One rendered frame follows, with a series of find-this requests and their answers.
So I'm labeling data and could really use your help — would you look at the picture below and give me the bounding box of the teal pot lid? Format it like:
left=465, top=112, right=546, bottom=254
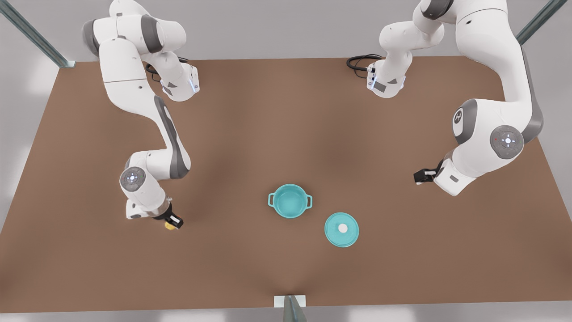
left=324, top=212, right=360, bottom=248

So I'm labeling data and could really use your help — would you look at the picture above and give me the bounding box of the teal pot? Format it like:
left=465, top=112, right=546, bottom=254
left=268, top=184, right=313, bottom=219

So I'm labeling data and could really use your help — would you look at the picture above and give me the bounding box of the black cable loop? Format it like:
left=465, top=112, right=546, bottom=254
left=146, top=56, right=189, bottom=83
left=346, top=54, right=384, bottom=72

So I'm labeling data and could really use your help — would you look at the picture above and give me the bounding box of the silver frame post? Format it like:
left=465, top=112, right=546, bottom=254
left=0, top=0, right=76, bottom=68
left=516, top=0, right=568, bottom=45
left=274, top=295, right=307, bottom=322

